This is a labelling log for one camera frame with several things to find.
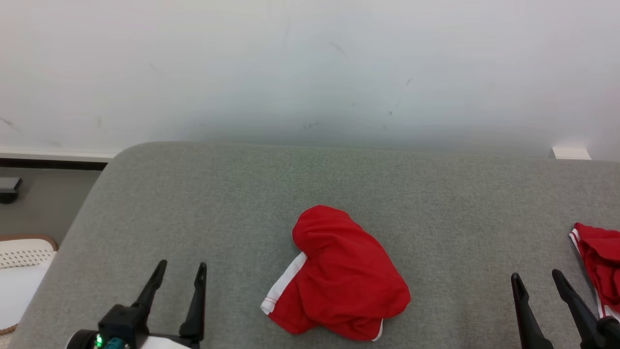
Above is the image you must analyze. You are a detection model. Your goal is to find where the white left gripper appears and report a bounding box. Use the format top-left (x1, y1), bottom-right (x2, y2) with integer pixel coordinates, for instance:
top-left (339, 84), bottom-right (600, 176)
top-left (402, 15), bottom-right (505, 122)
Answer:
top-left (131, 259), bottom-right (208, 349)

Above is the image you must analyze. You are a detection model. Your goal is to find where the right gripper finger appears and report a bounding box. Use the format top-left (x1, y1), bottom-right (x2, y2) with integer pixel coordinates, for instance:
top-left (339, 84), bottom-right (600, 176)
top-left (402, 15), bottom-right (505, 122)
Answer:
top-left (511, 272), bottom-right (554, 349)
top-left (552, 269), bottom-right (604, 349)

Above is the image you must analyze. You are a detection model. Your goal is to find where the red polo shirt white trim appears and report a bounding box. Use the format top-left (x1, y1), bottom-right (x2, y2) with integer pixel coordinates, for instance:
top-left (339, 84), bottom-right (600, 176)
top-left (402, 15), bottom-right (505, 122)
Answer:
top-left (569, 222), bottom-right (620, 323)

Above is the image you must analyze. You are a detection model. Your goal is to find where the red shorts white waistband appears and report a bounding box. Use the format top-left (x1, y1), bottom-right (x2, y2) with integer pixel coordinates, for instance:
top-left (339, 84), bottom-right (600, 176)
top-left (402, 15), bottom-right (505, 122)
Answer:
top-left (260, 204), bottom-right (412, 342)

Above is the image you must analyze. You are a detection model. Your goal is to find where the white woven laundry basket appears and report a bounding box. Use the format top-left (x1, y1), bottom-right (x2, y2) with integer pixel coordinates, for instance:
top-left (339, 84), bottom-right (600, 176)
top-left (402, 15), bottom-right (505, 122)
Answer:
top-left (0, 234), bottom-right (59, 336)

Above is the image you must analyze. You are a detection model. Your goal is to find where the dark grey floor box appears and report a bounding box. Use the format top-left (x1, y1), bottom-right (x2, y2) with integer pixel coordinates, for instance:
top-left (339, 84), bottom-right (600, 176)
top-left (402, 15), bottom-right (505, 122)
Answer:
top-left (0, 176), bottom-right (23, 205)

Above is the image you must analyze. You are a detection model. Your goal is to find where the white wall socket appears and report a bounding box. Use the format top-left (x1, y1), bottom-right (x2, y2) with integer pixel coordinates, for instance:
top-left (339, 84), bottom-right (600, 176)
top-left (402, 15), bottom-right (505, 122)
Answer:
top-left (549, 146), bottom-right (592, 160)

